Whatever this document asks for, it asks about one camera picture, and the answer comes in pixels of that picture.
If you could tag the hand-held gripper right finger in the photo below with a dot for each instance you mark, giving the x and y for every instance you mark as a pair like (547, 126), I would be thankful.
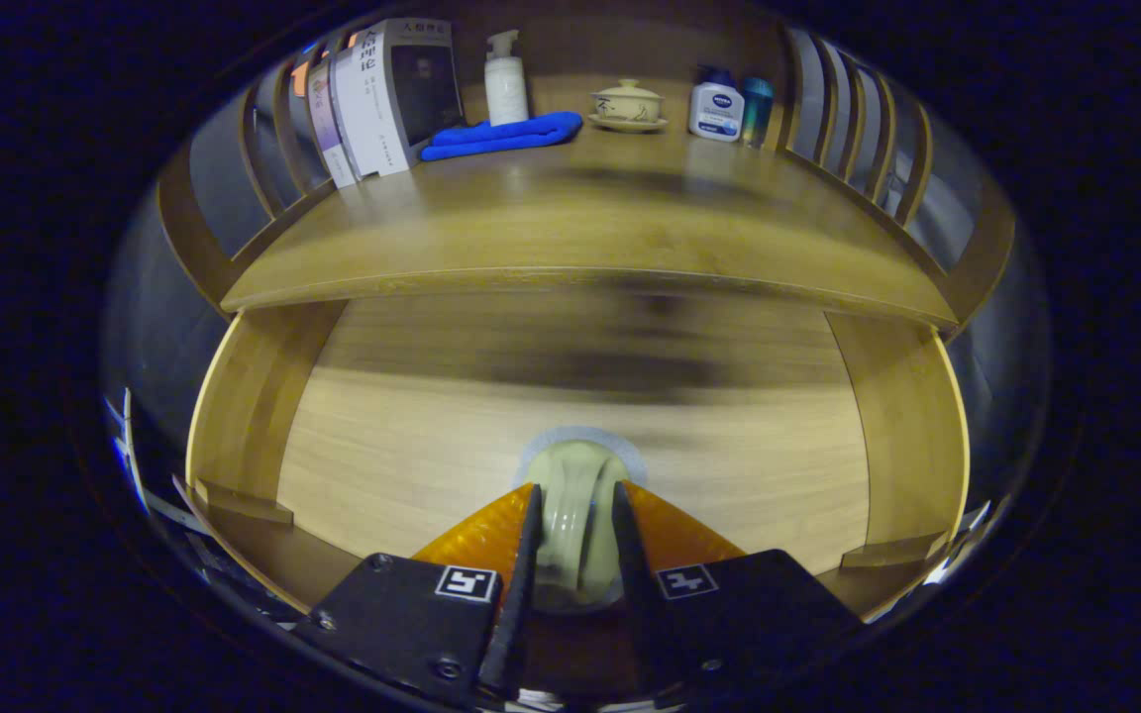
(630, 584)

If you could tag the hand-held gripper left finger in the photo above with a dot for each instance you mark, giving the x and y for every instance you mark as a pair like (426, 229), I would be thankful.
(521, 614)

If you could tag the pale green scrubber grey pad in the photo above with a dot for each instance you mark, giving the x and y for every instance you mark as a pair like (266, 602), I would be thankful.
(575, 515)

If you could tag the brown wooden drawer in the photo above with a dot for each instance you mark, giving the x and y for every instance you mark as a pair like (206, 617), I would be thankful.
(412, 446)

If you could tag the wooden countertop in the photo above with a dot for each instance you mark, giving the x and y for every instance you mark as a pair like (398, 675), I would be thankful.
(580, 218)

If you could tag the blue folded cloth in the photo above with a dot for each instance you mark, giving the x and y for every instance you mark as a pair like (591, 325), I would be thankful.
(501, 137)

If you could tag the cream lidded tea bowl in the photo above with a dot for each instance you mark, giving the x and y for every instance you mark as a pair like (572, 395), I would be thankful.
(627, 107)

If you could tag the white lotion bottle blue cap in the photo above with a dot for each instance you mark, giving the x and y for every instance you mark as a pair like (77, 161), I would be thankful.
(716, 109)

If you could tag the teal slim bottle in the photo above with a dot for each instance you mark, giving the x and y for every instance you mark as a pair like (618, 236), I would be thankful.
(757, 114)

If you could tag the white pump bottle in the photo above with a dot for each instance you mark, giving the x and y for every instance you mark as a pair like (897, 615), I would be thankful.
(506, 89)

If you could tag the thick white book dark cover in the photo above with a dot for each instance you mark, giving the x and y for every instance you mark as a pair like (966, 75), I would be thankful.
(402, 99)

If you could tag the thin white book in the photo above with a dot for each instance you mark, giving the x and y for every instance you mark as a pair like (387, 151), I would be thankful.
(338, 114)

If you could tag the thin pale purple book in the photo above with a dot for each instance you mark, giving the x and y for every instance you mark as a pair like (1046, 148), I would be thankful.
(318, 109)

